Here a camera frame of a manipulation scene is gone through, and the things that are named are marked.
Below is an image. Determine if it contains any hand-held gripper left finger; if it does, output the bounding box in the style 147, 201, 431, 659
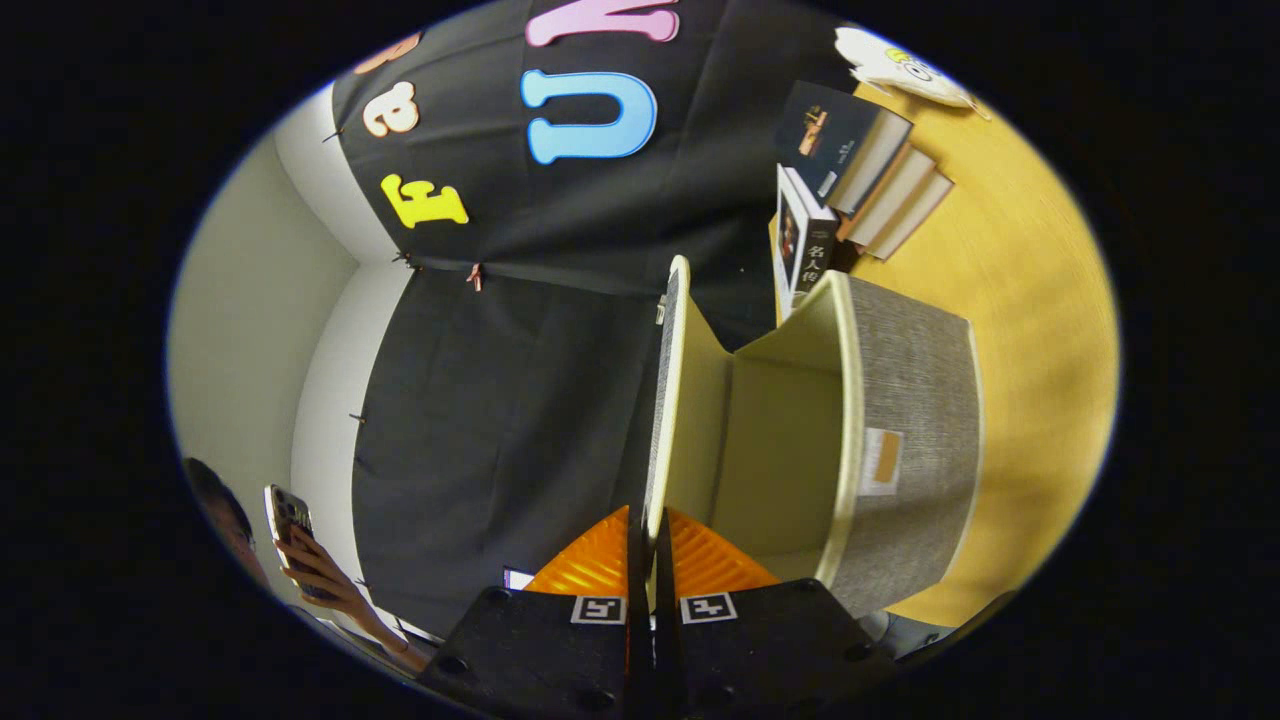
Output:
415, 505, 653, 720

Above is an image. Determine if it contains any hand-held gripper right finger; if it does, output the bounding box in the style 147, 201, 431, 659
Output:
650, 505, 898, 720

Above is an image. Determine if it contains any grey fabric storage box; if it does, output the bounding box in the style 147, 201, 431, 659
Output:
640, 255, 986, 621

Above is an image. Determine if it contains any black backdrop cloth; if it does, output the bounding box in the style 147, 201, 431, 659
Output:
330, 0, 873, 641

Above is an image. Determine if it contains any smartphone with patterned case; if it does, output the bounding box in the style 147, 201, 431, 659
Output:
264, 484, 337, 602

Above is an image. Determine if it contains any white portrait cover book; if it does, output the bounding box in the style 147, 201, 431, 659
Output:
772, 165, 841, 323

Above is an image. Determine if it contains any brown cover book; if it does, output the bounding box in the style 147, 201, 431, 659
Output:
865, 170, 955, 262
842, 145, 938, 247

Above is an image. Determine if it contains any dark blue book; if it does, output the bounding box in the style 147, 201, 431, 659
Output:
775, 80, 914, 217

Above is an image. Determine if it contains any white plush toy with eyes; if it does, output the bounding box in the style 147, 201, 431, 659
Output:
835, 27, 991, 121

